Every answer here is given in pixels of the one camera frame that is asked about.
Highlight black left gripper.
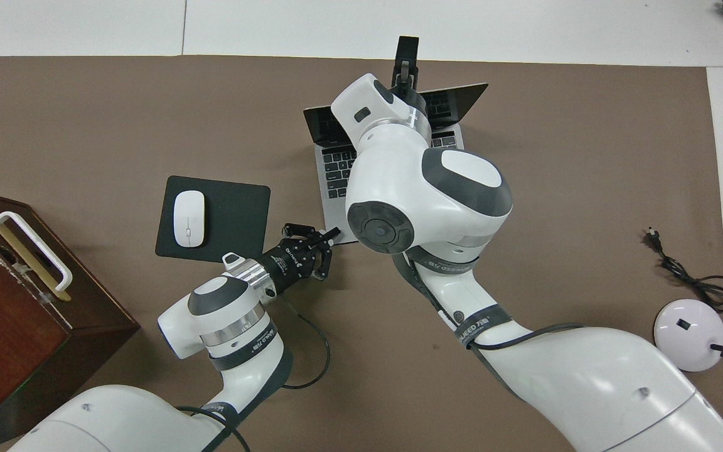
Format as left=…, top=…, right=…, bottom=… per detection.
left=263, top=224, right=342, bottom=296

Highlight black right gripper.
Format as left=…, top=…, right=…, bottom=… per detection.
left=390, top=36, right=426, bottom=112

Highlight silver grey laptop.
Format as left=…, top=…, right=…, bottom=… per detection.
left=303, top=82, right=490, bottom=245

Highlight black mouse pad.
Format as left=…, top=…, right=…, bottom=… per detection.
left=155, top=175, right=271, bottom=267

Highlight white computer mouse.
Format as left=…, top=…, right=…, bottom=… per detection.
left=173, top=190, right=206, bottom=248

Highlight brown table mat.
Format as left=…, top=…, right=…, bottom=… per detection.
left=0, top=55, right=723, bottom=452

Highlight brass box plate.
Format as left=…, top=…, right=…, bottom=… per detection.
left=0, top=212, right=72, bottom=302

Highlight white desk lamp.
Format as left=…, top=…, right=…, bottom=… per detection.
left=653, top=257, right=723, bottom=372

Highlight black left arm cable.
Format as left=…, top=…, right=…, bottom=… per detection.
left=176, top=295, right=332, bottom=452

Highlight white box handle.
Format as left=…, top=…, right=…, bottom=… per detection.
left=0, top=212, right=73, bottom=291

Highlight black lamp power cable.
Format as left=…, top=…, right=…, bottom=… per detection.
left=645, top=227, right=723, bottom=355

